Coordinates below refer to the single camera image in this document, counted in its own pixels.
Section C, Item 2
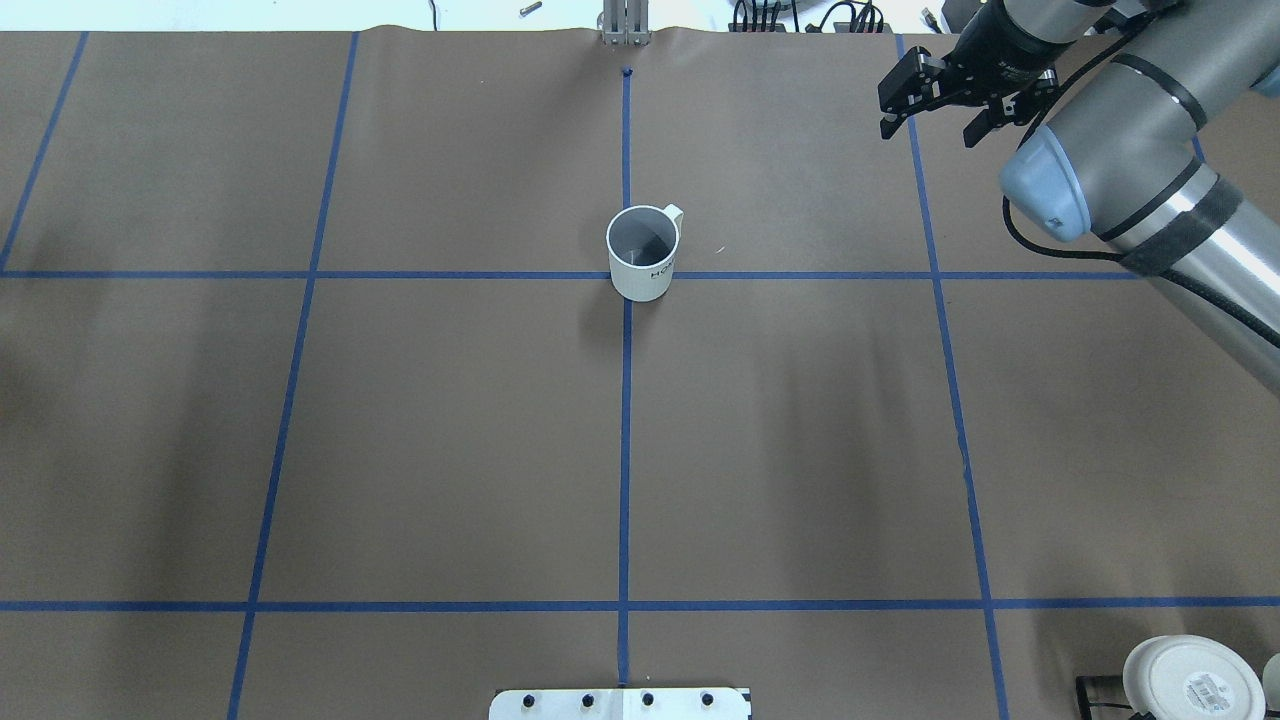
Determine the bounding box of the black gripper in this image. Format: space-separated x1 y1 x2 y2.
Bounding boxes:
878 47 1059 149

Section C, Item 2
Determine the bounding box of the white mug with handle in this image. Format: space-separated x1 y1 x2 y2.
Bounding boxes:
605 204 684 302

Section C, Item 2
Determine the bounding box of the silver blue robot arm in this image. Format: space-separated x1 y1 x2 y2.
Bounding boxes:
877 1 1279 392

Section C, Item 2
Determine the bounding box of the black power strip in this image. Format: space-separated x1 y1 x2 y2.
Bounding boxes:
727 1 891 35

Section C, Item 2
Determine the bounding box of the white mug lower rack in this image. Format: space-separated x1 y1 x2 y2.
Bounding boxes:
1123 635 1267 719

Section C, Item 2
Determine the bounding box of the white mug rack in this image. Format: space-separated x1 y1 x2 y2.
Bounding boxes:
1123 635 1267 719
1261 653 1280 717

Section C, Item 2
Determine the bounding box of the white mug upper rack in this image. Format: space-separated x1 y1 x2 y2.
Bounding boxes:
1261 653 1280 717

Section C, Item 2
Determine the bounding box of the aluminium frame post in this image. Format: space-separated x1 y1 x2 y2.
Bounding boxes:
598 0 652 47

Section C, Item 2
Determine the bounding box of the black wire mug rack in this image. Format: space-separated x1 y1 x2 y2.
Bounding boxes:
1074 675 1138 720

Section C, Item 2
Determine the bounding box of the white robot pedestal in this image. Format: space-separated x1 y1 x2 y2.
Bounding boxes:
488 687 753 719

